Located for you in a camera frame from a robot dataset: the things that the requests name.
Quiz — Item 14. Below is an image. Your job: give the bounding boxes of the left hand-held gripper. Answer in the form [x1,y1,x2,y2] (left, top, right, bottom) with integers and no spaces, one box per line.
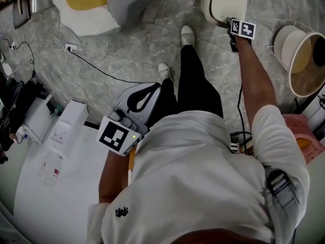
[95,82,163,158]

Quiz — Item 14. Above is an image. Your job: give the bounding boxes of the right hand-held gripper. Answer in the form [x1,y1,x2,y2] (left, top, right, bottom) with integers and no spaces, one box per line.
[226,17,257,53]

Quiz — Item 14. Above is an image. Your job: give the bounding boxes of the cream trash bin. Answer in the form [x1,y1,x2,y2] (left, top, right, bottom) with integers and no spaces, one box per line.
[200,0,248,25]

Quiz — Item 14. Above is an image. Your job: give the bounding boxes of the person's right forearm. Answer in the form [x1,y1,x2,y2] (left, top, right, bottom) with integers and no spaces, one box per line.
[235,38,277,128]

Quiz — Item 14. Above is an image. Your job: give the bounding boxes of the person's left forearm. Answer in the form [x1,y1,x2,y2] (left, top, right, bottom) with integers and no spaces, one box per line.
[99,146,133,204]

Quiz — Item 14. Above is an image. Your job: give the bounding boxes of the tall white box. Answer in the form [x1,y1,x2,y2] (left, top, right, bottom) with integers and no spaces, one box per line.
[45,99,89,159]

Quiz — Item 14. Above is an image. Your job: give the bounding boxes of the white shoe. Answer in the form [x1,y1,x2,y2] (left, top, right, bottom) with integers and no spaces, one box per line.
[180,25,196,46]
[157,63,174,83]

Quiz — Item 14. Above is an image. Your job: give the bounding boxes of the clear plastic packet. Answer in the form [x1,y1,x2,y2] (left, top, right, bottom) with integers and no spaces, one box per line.
[40,152,64,187]

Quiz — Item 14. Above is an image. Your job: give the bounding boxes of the black trousers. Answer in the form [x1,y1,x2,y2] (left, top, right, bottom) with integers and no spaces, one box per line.
[149,44,224,127]

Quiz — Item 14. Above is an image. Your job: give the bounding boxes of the beige round basket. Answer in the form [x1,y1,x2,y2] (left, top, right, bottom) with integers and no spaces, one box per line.
[288,32,325,98]

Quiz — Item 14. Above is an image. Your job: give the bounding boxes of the white open box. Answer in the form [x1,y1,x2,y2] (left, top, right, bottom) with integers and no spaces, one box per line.
[16,94,53,146]

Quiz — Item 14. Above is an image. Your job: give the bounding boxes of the white t-shirt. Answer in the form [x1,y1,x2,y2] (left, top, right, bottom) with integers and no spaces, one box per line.
[87,104,311,244]

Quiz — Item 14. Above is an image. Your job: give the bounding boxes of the black bag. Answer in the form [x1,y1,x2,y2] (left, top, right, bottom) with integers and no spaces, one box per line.
[15,78,49,107]

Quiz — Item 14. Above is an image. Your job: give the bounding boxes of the pink cloth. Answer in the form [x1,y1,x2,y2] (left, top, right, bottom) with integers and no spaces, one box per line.
[281,113,325,165]

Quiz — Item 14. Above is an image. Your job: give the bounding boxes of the striped belt device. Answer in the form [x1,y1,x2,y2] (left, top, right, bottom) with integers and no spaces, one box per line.
[230,132,254,155]

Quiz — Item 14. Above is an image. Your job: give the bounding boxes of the grey cushion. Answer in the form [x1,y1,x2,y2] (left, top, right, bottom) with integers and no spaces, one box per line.
[106,0,153,28]

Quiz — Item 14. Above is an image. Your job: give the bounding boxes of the dark wooden furniture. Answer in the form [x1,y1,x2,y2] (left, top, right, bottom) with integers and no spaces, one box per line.
[12,0,52,29]

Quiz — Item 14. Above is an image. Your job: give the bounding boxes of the black floor cable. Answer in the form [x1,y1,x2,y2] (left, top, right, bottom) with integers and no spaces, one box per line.
[68,48,153,84]

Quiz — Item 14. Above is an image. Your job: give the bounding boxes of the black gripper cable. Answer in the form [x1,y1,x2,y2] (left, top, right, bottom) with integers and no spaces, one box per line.
[237,84,252,147]

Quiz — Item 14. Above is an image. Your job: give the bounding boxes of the white floor cable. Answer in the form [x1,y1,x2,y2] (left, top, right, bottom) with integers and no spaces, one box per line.
[50,14,102,116]

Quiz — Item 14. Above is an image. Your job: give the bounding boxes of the grey shoulder strap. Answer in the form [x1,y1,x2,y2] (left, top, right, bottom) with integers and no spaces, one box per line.
[264,169,305,229]

